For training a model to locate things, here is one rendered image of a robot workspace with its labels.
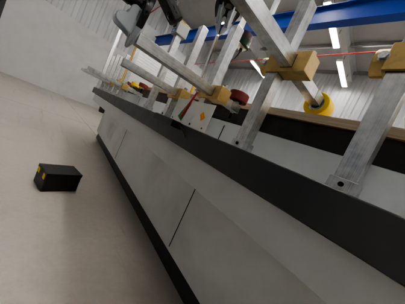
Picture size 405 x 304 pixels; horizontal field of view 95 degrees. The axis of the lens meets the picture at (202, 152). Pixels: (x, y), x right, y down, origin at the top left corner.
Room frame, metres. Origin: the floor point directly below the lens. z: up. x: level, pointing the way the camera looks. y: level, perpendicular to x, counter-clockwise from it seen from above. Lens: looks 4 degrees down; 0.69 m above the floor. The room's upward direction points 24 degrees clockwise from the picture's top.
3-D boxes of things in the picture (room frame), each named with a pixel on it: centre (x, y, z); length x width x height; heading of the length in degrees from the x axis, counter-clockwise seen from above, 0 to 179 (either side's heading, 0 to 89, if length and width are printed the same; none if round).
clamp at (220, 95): (0.70, 0.05, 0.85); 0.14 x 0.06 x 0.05; 41
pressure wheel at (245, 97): (0.76, -0.04, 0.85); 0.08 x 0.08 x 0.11
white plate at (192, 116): (0.72, 0.11, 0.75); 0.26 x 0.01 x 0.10; 41
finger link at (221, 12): (0.64, 0.13, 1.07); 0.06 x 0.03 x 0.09; 5
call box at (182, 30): (1.10, 0.40, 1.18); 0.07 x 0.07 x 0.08; 41
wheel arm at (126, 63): (0.84, 0.24, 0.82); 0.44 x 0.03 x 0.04; 131
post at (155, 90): (1.10, 0.40, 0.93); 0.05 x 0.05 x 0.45; 41
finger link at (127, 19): (0.46, 0.29, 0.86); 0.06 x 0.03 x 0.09; 131
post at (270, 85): (0.53, -0.09, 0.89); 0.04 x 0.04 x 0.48; 41
